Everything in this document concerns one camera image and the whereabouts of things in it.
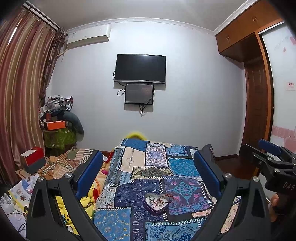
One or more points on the pile of clothes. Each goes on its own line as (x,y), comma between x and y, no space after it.
(58,108)

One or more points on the red white box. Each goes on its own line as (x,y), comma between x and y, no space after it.
(34,160)

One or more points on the green covered side table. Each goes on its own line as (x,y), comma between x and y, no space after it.
(59,139)

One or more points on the white air conditioner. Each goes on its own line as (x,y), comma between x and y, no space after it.
(89,36)

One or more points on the striped red curtain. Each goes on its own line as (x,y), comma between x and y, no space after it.
(29,52)

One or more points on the grey chair by bed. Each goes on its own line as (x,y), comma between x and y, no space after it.
(208,153)

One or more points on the blue patchwork bedspread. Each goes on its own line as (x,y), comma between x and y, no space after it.
(139,167)

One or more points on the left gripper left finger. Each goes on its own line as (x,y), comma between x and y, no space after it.
(86,173)

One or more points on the wooden wardrobe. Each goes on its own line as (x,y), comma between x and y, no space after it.
(238,39)

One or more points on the striped beige blanket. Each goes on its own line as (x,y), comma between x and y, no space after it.
(56,167)

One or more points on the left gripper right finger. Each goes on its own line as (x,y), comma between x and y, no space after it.
(208,176)

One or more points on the small wall monitor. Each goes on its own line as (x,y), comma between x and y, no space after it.
(138,93)

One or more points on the orange shoe box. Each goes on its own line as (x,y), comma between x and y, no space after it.
(54,125)

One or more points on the black wall television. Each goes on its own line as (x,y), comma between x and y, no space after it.
(140,68)

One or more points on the white printed papers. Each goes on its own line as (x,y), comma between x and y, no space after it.
(16,203)

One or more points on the person's right hand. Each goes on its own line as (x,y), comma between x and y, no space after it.
(274,208)

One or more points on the purple heart jewelry box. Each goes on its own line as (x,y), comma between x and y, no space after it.
(155,204)

